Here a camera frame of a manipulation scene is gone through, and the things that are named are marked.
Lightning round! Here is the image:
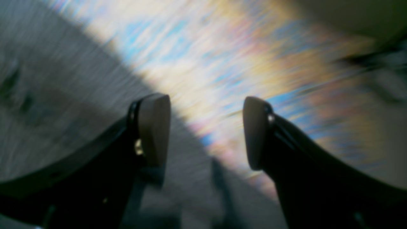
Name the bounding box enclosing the image-right right gripper black left finger a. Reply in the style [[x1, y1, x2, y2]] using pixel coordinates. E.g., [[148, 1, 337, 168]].
[[0, 93, 171, 229]]

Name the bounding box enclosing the image-right right gripper black right finger b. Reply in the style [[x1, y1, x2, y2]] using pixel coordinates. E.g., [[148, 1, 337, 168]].
[[243, 97, 407, 229]]

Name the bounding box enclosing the grey t-shirt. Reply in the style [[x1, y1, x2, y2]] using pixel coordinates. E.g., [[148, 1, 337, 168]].
[[1, 0, 287, 229]]

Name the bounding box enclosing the patterned tile tablecloth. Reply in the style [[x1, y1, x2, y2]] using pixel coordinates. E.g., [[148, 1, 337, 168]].
[[45, 0, 406, 200]]

